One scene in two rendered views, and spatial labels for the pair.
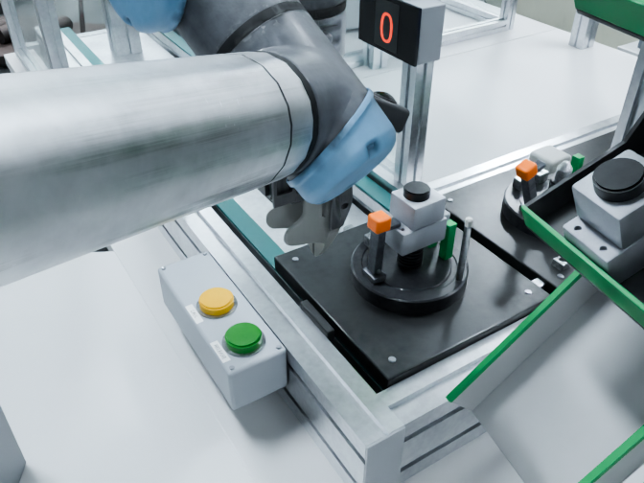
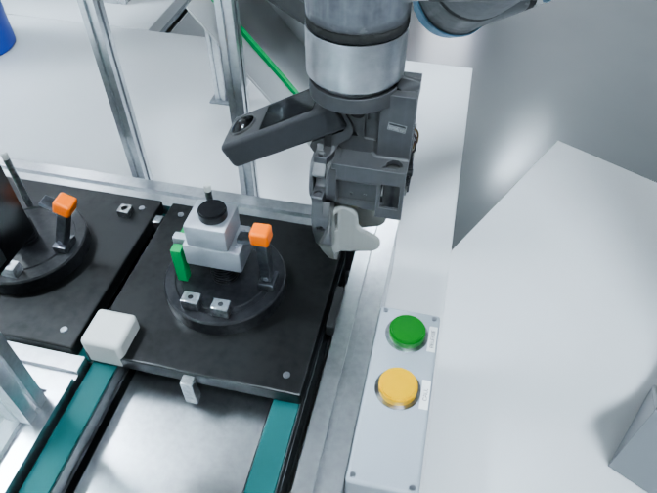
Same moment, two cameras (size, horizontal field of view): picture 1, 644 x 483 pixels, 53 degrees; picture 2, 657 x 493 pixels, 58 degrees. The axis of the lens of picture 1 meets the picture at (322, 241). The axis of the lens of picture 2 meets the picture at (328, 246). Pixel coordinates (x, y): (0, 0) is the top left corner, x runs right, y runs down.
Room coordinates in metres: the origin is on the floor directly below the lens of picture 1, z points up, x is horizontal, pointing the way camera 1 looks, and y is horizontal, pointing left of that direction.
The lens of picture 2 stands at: (0.83, 0.29, 1.51)
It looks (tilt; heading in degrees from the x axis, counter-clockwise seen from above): 47 degrees down; 225
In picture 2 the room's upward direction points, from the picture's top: straight up
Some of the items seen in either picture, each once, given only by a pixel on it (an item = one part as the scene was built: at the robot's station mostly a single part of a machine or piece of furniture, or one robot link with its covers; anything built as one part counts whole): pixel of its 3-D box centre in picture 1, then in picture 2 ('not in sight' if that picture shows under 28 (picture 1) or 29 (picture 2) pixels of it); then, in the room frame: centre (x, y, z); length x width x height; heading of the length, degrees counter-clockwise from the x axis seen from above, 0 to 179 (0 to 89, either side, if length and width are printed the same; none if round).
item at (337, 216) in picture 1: (331, 187); not in sight; (0.52, -0.01, 1.15); 0.05 x 0.02 x 0.09; 32
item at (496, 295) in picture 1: (407, 281); (228, 290); (0.60, -0.10, 0.96); 0.24 x 0.24 x 0.02; 32
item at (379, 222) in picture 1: (382, 241); (256, 252); (0.58, -0.07, 1.04); 0.04 x 0.02 x 0.08; 122
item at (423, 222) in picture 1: (421, 211); (207, 230); (0.61, -0.11, 1.06); 0.08 x 0.04 x 0.07; 122
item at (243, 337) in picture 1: (243, 340); (407, 334); (0.50, 0.09, 0.96); 0.04 x 0.04 x 0.02
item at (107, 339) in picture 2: not in sight; (111, 337); (0.74, -0.14, 0.97); 0.05 x 0.05 x 0.04; 32
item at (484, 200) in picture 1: (560, 186); (19, 226); (0.74, -0.32, 1.01); 0.24 x 0.24 x 0.13; 32
